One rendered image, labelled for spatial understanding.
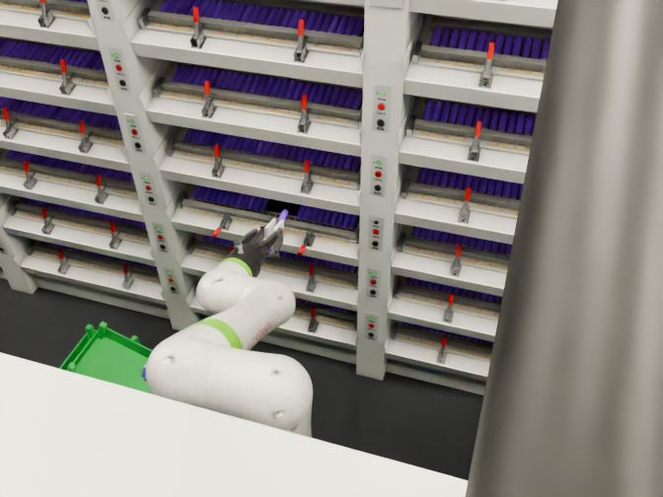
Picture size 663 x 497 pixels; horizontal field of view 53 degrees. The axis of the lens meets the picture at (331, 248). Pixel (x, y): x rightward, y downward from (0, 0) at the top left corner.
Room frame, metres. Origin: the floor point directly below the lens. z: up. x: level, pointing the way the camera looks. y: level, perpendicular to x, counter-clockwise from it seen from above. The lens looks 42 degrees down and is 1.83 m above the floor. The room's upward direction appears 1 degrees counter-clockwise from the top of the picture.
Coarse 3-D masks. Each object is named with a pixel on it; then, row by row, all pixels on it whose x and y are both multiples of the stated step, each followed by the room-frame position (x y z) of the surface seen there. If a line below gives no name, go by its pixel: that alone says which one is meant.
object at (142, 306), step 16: (48, 288) 1.81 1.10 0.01; (64, 288) 1.79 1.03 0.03; (80, 288) 1.77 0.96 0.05; (112, 304) 1.73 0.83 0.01; (128, 304) 1.70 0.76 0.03; (144, 304) 1.68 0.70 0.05; (272, 336) 1.52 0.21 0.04; (288, 336) 1.52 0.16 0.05; (320, 352) 1.47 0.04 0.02; (336, 352) 1.45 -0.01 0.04; (352, 352) 1.44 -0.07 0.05; (400, 368) 1.38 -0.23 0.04; (416, 368) 1.37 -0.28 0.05; (448, 384) 1.33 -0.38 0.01; (464, 384) 1.31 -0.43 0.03; (480, 384) 1.30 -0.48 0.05
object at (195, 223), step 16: (176, 192) 1.63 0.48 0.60; (192, 192) 1.67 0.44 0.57; (176, 208) 1.61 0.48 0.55; (176, 224) 1.57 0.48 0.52; (192, 224) 1.55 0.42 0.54; (208, 224) 1.55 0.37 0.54; (240, 224) 1.54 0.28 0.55; (256, 224) 1.53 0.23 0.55; (288, 240) 1.47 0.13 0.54; (320, 240) 1.46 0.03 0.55; (336, 240) 1.46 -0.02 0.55; (320, 256) 1.43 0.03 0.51; (336, 256) 1.41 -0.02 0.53; (352, 256) 1.40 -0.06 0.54
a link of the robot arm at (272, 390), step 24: (216, 360) 0.67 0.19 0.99; (240, 360) 0.67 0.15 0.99; (264, 360) 0.66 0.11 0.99; (288, 360) 0.67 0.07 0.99; (216, 384) 0.63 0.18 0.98; (240, 384) 0.63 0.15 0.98; (264, 384) 0.62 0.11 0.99; (288, 384) 0.62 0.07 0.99; (216, 408) 0.61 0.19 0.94; (240, 408) 0.60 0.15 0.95; (264, 408) 0.59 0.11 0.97; (288, 408) 0.59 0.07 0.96
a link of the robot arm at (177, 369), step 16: (208, 320) 0.81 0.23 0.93; (176, 336) 0.72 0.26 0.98; (192, 336) 0.73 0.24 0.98; (208, 336) 0.74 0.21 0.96; (224, 336) 0.76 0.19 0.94; (160, 352) 0.69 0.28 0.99; (176, 352) 0.68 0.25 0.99; (192, 352) 0.68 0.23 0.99; (208, 352) 0.68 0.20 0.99; (160, 368) 0.66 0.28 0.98; (176, 368) 0.66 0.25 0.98; (192, 368) 0.66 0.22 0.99; (208, 368) 0.66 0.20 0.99; (160, 384) 0.64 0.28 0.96; (176, 384) 0.64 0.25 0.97; (192, 384) 0.64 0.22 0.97; (192, 400) 0.62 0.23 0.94
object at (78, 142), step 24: (0, 120) 1.82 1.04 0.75; (24, 120) 1.79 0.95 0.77; (48, 120) 1.77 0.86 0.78; (72, 120) 1.77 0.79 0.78; (96, 120) 1.76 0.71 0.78; (0, 144) 1.75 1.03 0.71; (24, 144) 1.72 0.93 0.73; (48, 144) 1.71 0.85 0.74; (72, 144) 1.70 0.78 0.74; (96, 144) 1.69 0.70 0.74; (120, 144) 1.68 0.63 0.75; (120, 168) 1.62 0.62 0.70
